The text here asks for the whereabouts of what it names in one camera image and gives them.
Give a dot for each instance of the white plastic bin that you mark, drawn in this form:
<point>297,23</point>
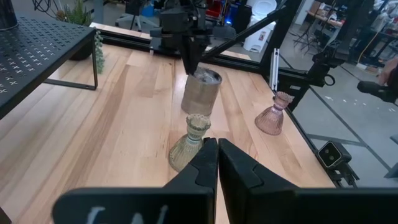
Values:
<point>259,37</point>

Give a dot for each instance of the green glass candlestick holder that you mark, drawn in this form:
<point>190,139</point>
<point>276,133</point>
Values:
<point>186,149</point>

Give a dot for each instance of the black table-level camera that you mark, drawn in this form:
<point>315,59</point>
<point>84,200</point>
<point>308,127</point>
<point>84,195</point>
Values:
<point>331,154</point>

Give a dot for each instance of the silver aluminium bracket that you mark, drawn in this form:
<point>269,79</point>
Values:
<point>274,70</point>

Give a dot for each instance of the black office chair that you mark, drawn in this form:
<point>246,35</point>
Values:
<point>133,7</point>

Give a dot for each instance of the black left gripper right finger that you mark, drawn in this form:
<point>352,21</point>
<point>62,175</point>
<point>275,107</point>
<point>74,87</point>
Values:
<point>245,186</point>

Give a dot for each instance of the black aluminium rig frame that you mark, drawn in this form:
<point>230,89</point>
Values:
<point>236,63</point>

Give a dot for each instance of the potted succulent plant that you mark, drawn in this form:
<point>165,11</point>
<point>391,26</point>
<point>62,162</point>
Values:
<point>77,15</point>

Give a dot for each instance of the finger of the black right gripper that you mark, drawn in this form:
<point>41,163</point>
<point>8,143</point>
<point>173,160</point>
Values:
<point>198,57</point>
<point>189,59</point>

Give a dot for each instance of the blue bin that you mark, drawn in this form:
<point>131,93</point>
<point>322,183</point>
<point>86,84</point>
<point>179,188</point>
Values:
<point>147,10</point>

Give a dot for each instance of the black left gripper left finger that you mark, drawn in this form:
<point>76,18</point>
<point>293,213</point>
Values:
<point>192,186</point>

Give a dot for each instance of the pink glass candlestick holder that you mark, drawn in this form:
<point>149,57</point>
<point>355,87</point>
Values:
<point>270,119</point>

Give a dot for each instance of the black perforated metal shelf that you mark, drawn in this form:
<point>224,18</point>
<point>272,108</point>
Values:
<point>31,53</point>

